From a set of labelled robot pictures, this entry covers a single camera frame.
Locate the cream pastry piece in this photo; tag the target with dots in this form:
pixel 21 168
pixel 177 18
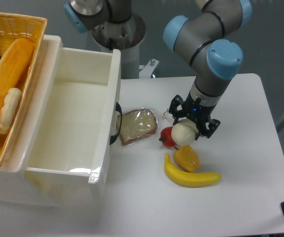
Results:
pixel 8 110

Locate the yellow wicker basket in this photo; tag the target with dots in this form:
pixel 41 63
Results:
pixel 12 27

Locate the open upper white drawer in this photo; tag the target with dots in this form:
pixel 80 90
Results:
pixel 72 144

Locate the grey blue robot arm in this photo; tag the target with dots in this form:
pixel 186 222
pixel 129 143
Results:
pixel 201 43

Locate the white drawer cabinet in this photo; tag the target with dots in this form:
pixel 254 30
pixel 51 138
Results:
pixel 16 185

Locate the yellow orange pear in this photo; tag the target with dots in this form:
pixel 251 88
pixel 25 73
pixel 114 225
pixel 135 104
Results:
pixel 186 158

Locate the bread slice in plastic bag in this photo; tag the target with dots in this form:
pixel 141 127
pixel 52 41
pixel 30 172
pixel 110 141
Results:
pixel 137 124

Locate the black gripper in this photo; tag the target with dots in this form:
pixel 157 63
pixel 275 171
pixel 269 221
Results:
pixel 194 111

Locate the red apple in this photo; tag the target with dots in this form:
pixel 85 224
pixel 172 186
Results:
pixel 166 137

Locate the black drawer handle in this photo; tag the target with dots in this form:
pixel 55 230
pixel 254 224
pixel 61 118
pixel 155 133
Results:
pixel 118 126

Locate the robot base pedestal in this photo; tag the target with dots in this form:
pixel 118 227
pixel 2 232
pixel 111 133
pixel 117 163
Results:
pixel 125 37

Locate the orange baguette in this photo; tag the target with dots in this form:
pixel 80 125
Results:
pixel 13 64

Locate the yellow banana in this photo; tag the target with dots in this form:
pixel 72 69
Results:
pixel 187 179

